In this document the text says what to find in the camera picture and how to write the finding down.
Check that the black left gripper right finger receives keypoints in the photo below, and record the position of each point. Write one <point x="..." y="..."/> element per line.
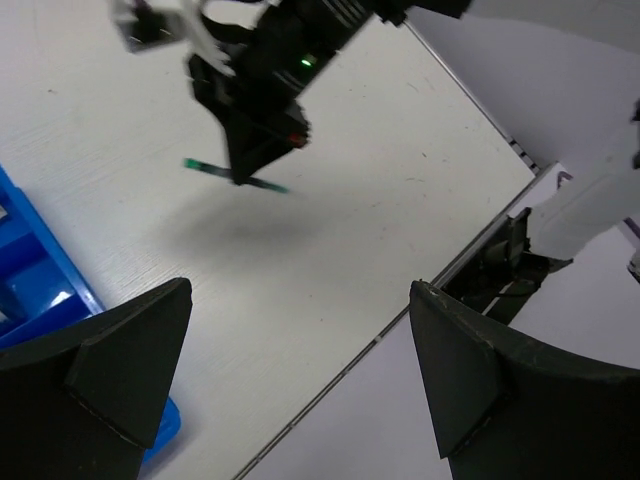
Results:
<point x="505" y="405"/>

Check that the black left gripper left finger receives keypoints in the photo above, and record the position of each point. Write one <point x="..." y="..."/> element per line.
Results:
<point x="86" y="401"/>

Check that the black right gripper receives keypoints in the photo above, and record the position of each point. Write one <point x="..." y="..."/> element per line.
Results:
<point x="253" y="89"/>

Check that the green ink pen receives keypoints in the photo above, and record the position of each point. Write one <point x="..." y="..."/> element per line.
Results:
<point x="226" y="173"/>

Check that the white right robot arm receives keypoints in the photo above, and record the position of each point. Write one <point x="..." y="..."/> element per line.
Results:
<point x="564" y="224"/>

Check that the blue plastic organizer tray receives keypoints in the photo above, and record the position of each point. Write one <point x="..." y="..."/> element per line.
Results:
<point x="42" y="291"/>

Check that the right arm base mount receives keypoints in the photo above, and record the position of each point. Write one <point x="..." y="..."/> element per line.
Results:
<point x="503" y="274"/>

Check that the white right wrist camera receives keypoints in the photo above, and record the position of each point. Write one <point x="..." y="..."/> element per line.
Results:
<point x="142" y="27"/>

